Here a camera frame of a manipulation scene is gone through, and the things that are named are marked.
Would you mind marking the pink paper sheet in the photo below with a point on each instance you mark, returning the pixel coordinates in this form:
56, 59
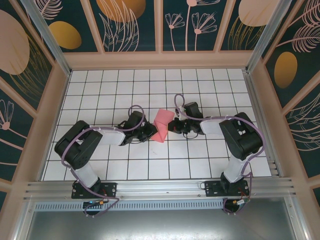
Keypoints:
162, 125

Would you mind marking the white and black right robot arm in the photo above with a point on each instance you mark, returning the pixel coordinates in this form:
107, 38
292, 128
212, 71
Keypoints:
212, 126

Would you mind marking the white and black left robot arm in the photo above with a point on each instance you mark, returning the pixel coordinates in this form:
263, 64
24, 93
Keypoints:
110, 136

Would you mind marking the long aluminium mounting rail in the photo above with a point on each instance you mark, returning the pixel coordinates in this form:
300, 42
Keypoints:
160, 188

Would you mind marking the aluminium side rail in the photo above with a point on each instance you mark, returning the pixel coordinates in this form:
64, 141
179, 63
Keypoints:
253, 87

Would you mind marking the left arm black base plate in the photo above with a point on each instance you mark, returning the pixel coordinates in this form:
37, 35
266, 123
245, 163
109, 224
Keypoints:
110, 190

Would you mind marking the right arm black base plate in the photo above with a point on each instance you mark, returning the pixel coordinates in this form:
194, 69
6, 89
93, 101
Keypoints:
212, 188

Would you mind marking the aluminium frame post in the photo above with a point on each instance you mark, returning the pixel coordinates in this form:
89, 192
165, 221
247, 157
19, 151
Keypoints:
48, 37
268, 37

